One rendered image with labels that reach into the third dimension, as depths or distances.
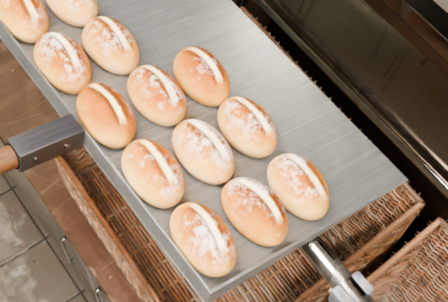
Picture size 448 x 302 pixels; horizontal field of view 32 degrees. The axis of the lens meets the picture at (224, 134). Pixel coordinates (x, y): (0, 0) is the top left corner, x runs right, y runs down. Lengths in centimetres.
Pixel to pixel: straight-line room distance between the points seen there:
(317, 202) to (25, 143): 36
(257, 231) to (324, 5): 59
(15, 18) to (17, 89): 79
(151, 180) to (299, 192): 18
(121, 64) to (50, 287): 127
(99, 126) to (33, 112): 85
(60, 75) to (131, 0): 23
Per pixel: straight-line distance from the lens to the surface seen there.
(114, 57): 105
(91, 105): 98
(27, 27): 108
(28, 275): 227
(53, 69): 103
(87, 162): 168
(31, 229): 233
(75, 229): 166
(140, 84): 101
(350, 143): 110
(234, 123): 100
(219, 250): 88
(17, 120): 181
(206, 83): 104
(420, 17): 120
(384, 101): 136
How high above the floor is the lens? 207
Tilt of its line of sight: 59 degrees down
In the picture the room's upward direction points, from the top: 2 degrees clockwise
